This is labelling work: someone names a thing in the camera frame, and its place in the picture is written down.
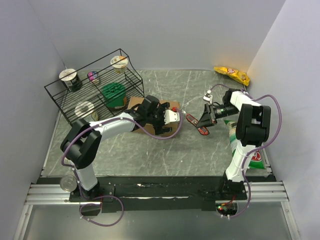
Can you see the yogurt cup peach label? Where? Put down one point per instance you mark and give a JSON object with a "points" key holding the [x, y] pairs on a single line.
{"points": [[119, 63]]}

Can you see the orange labelled tin can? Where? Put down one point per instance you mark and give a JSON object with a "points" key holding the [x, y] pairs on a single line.
{"points": [[68, 183]]}

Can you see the green lidded jar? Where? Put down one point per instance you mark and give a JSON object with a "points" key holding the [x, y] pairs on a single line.
{"points": [[115, 96]]}

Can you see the yellow lays chips bag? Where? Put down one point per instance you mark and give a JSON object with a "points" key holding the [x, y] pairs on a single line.
{"points": [[237, 75]]}

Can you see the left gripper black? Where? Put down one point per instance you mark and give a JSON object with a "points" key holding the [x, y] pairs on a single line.
{"points": [[158, 128]]}

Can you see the red black utility knife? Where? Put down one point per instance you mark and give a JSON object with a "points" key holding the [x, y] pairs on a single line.
{"points": [[192, 120]]}

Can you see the brown cardboard express box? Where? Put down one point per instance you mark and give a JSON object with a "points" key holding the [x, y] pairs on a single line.
{"points": [[142, 108]]}

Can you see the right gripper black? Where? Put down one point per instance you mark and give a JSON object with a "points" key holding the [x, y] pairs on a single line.
{"points": [[208, 118]]}

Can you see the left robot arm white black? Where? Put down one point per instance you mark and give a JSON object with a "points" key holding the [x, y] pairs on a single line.
{"points": [[82, 142]]}

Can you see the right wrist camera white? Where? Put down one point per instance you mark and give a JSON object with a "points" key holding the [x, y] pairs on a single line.
{"points": [[208, 97]]}

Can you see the black wire rack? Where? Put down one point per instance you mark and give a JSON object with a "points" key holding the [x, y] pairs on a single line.
{"points": [[66, 100]]}

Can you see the dark labelled yogurt cup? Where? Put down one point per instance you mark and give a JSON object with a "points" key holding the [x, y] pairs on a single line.
{"points": [[71, 79]]}

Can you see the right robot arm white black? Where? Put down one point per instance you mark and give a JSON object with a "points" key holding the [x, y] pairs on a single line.
{"points": [[252, 130]]}

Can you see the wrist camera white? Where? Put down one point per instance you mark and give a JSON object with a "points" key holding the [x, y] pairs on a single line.
{"points": [[208, 97], [171, 116]]}

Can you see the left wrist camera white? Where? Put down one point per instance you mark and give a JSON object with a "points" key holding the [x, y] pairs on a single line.
{"points": [[171, 116]]}

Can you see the small purple yogurt cup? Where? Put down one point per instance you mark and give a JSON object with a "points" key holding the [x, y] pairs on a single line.
{"points": [[93, 77]]}

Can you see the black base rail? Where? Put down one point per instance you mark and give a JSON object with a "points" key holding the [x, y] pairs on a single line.
{"points": [[164, 193]]}

